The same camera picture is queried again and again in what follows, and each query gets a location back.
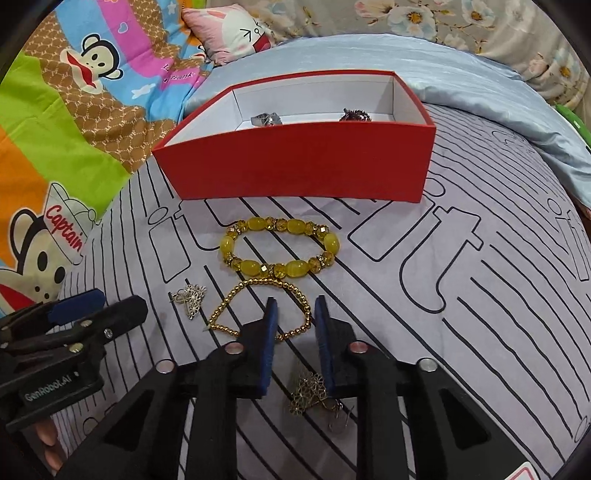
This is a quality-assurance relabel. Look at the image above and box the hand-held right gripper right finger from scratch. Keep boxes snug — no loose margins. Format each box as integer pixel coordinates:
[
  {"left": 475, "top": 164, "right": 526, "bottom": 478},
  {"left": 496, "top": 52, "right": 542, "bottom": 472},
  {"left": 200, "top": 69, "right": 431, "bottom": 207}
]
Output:
[{"left": 314, "top": 295, "right": 532, "bottom": 480}]

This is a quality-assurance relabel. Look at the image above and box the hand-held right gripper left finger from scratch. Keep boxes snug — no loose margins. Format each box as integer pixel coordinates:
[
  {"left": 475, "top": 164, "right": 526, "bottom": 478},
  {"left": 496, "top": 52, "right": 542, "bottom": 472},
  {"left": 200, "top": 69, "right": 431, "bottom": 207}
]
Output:
[{"left": 60, "top": 295, "right": 280, "bottom": 480}]

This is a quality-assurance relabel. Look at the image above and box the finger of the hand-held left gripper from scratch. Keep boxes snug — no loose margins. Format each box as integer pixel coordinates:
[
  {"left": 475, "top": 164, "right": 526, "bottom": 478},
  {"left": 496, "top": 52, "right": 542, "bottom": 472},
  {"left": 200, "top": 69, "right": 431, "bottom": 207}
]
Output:
[
  {"left": 0, "top": 295, "right": 149, "bottom": 356},
  {"left": 0, "top": 288, "right": 106, "bottom": 331}
]

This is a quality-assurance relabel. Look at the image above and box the gold filigree earring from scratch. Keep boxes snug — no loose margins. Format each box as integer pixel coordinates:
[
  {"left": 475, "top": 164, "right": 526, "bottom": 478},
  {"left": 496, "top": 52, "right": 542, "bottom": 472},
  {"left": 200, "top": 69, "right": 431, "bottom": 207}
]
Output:
[{"left": 288, "top": 367, "right": 357, "bottom": 435}]

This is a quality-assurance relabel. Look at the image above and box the small gold bead bracelet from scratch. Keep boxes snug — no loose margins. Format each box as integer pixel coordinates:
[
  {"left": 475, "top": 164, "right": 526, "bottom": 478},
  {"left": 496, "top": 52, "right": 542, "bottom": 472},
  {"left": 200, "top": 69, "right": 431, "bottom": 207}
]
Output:
[{"left": 205, "top": 281, "right": 324, "bottom": 343}]

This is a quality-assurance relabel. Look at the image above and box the red cardboard box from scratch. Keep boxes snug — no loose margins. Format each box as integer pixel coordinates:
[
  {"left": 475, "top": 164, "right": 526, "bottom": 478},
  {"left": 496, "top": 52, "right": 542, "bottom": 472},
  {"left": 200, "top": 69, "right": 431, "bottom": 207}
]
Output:
[{"left": 151, "top": 71, "right": 437, "bottom": 204}]

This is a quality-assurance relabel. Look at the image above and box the person's left hand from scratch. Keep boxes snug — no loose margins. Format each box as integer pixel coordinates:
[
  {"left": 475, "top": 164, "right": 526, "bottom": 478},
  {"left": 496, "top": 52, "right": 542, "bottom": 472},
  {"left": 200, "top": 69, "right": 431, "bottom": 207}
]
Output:
[{"left": 34, "top": 414, "right": 66, "bottom": 472}]

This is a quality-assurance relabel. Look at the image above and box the silver filigree earring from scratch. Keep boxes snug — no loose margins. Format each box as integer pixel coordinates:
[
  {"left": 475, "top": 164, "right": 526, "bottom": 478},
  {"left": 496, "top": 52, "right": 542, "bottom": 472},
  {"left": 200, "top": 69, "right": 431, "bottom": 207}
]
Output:
[{"left": 168, "top": 283, "right": 208, "bottom": 321}]

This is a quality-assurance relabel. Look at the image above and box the colourful cartoon monkey blanket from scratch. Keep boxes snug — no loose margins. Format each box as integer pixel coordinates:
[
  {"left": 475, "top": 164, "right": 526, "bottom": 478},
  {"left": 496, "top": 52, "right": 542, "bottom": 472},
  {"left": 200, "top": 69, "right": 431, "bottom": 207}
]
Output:
[{"left": 0, "top": 0, "right": 215, "bottom": 319}]

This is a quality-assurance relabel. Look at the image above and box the pink cartoon pillow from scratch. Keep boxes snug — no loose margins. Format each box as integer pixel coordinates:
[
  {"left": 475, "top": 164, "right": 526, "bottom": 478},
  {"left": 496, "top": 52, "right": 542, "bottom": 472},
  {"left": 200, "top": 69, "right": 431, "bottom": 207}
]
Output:
[{"left": 181, "top": 4, "right": 278, "bottom": 65}]

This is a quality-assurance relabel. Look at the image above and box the green plastic object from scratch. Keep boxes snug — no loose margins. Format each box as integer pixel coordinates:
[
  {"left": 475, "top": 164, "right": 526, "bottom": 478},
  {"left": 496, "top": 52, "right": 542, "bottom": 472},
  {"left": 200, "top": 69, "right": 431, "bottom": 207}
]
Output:
[{"left": 556, "top": 104, "right": 591, "bottom": 155}]

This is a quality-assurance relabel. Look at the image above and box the grey floral sheet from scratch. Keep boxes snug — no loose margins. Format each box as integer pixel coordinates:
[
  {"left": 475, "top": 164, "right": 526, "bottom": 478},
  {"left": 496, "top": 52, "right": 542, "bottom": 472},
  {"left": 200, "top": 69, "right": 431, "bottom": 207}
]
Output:
[{"left": 205, "top": 0, "right": 585, "bottom": 109}]

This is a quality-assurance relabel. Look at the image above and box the yellow oval bead bracelet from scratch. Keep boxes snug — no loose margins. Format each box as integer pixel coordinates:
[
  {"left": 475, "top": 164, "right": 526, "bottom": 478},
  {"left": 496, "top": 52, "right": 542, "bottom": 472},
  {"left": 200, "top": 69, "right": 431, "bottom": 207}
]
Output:
[{"left": 218, "top": 216, "right": 342, "bottom": 279}]

